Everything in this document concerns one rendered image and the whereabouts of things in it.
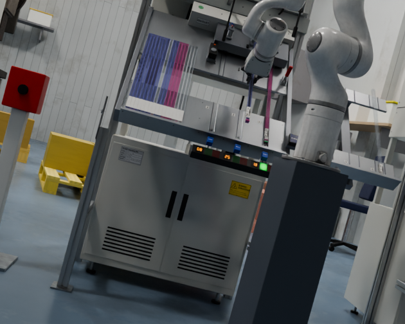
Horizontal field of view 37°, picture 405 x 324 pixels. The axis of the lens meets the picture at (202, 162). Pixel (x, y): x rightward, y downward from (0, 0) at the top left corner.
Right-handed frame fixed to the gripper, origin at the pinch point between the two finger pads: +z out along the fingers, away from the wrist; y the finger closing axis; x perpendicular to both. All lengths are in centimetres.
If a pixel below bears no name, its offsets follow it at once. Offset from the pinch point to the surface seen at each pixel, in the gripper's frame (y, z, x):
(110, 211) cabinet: 41, 57, 45
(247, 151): -4.5, 9.4, 28.4
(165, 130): 28.5, 9.9, 28.5
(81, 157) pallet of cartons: 86, 287, -117
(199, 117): 16.7, 8.8, 18.8
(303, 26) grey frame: -23, 11, -51
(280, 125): -16.9, 10.3, 10.4
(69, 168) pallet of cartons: 93, 293, -106
